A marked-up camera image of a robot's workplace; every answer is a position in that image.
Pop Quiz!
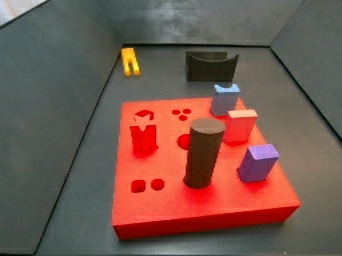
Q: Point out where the yellow forked square-circle object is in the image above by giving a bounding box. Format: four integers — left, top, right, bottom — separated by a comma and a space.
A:
121, 48, 140, 76

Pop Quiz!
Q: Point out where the pink-red square peg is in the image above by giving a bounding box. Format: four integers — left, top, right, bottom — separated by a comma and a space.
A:
223, 109, 258, 143

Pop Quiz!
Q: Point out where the black curved fixture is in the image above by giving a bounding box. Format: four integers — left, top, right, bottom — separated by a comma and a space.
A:
185, 51, 239, 82

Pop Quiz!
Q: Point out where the dark brown cylinder peg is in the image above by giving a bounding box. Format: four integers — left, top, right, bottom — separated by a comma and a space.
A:
183, 118, 226, 189

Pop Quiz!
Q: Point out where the red star-shaped peg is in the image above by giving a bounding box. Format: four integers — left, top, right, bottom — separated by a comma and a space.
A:
129, 125, 157, 155

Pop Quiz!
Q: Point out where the blue notched peg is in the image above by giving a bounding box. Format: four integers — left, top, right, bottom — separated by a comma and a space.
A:
211, 84, 240, 116

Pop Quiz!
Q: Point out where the purple rectangular peg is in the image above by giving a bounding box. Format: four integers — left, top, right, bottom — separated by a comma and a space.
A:
238, 144, 279, 183

